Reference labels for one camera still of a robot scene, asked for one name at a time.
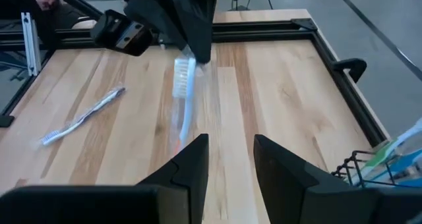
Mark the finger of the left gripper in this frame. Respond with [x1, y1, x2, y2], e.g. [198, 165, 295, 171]
[171, 0, 224, 65]

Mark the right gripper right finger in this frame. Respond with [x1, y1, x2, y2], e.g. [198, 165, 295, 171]
[253, 134, 346, 224]

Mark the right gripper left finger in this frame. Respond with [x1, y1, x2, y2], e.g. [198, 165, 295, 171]
[136, 133, 210, 224]

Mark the orange toothbrush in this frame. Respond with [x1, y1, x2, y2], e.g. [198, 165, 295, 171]
[167, 45, 205, 155]

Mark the blue toothbrush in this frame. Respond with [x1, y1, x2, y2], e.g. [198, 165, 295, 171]
[388, 151, 422, 185]

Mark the person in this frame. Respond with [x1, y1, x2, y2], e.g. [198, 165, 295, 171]
[0, 0, 100, 30]

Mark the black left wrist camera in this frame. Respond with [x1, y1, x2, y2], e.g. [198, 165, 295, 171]
[90, 9, 155, 57]

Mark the black wire toothbrush holder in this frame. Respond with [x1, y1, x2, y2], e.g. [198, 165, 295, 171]
[331, 150, 422, 189]

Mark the black aluminium table frame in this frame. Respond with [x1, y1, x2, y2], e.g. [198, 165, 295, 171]
[0, 18, 392, 149]

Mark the silver aluminium post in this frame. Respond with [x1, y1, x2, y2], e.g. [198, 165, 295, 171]
[20, 11, 43, 77]

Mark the black cable hook bracket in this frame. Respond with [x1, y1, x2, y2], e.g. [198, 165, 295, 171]
[331, 57, 368, 84]

